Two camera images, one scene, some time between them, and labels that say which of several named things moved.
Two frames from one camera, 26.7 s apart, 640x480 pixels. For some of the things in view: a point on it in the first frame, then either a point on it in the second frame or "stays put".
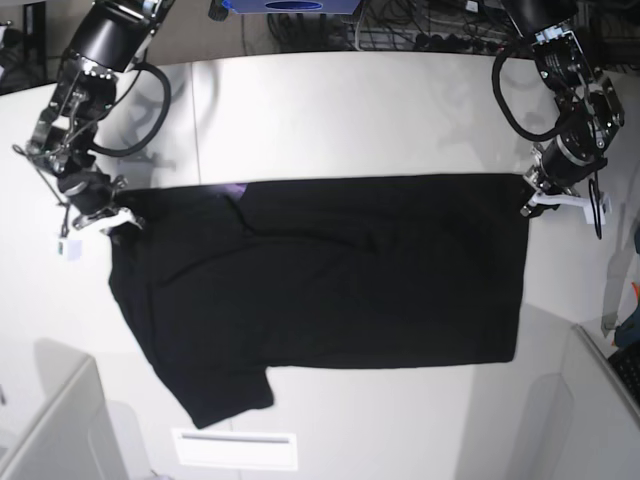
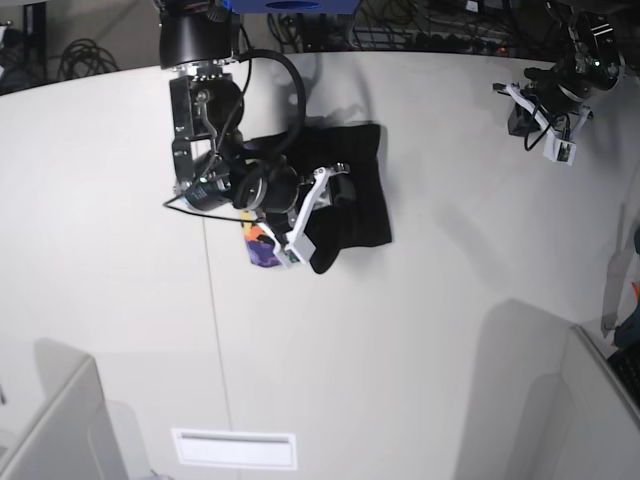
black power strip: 456,43 stays put
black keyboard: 626,363 stays put
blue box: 293,6 stays put
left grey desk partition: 79,435 stays put
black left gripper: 90,192 -> 273,186
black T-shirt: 231,279 -> 359,216
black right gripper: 567,162 -> 547,84
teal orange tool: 628,332 stays put
